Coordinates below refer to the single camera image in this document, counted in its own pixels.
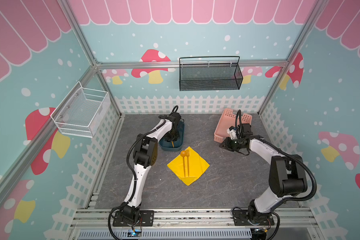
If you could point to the pink perforated plastic basket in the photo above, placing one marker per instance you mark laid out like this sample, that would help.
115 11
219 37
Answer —
227 119

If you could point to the white wire mesh basket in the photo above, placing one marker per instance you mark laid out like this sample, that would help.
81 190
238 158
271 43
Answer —
81 112

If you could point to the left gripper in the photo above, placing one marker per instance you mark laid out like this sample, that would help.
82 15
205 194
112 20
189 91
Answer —
175 138

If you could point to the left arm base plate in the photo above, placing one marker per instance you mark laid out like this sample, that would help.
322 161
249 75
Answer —
138 218

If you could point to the dark teal plastic tub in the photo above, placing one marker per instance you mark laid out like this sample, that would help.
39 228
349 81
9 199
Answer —
167 146

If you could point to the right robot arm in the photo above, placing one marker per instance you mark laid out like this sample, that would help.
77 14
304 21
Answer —
290 180

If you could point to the white slotted cable duct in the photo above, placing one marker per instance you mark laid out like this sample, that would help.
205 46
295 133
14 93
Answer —
185 234

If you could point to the yellow paper napkin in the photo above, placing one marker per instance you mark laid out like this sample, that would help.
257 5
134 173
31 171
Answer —
198 166

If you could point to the aluminium front rail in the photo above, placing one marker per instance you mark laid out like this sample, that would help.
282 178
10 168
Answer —
194 218

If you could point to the orange plastic spoon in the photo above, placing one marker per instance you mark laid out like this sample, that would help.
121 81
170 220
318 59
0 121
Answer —
183 155

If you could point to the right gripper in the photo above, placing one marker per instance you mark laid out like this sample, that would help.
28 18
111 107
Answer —
228 144

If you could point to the orange plastic fork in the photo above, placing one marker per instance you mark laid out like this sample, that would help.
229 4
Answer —
188 162

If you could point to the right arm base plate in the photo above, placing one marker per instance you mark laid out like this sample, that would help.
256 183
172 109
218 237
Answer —
245 217

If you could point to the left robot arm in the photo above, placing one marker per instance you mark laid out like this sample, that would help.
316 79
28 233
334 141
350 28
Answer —
141 156

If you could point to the black wire mesh basket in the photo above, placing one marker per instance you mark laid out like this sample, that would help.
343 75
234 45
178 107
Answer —
212 73

